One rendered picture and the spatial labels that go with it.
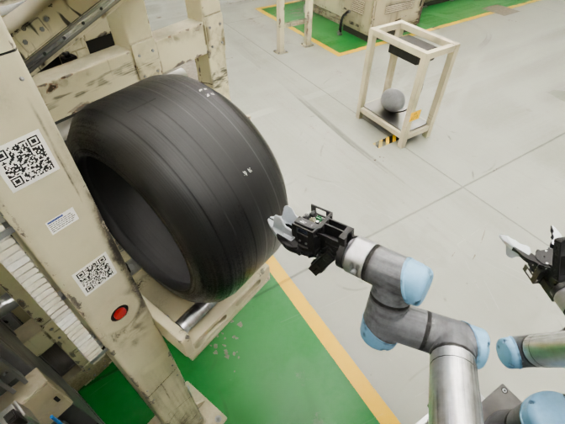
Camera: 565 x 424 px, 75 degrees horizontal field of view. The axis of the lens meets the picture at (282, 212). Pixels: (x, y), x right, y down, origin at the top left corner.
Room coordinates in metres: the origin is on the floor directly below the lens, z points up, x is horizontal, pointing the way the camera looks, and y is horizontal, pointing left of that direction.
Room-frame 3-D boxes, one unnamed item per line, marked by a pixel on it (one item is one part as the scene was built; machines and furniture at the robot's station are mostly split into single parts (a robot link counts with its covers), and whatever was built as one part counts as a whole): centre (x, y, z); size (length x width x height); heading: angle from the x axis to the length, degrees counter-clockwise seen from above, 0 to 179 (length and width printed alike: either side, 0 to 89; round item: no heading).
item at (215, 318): (0.61, 0.19, 0.83); 0.36 x 0.09 x 0.06; 143
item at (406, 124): (2.92, -0.99, 0.40); 0.60 x 0.35 x 0.80; 32
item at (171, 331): (0.55, 0.40, 0.90); 0.40 x 0.03 x 0.10; 53
